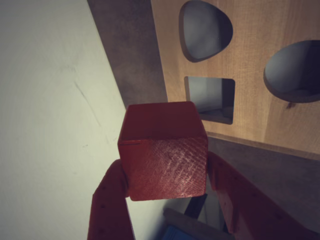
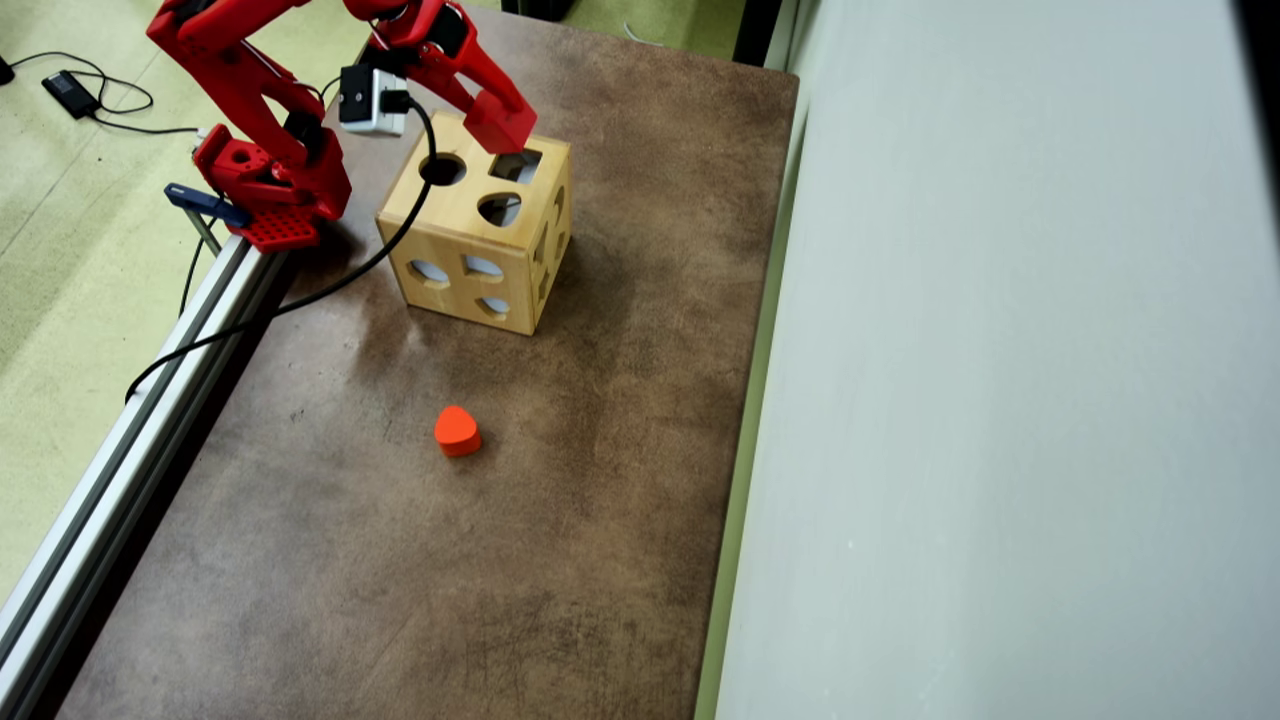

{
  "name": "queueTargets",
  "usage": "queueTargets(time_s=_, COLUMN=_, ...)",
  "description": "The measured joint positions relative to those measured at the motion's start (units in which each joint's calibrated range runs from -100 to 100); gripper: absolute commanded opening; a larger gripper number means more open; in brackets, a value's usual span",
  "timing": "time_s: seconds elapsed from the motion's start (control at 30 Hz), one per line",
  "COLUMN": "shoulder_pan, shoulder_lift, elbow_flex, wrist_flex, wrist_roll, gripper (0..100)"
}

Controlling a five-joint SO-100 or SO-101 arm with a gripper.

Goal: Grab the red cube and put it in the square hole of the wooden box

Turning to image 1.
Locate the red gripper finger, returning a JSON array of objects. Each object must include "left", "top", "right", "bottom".
[
  {"left": 206, "top": 151, "right": 320, "bottom": 240},
  {"left": 86, "top": 159, "right": 136, "bottom": 240}
]

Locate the red cube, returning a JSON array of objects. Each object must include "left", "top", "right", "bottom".
[{"left": 117, "top": 101, "right": 209, "bottom": 202}]

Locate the wooden shape sorter box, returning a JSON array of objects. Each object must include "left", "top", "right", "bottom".
[{"left": 150, "top": 0, "right": 320, "bottom": 161}]

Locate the blue plastic crate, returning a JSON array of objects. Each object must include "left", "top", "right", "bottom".
[{"left": 159, "top": 224, "right": 201, "bottom": 240}]

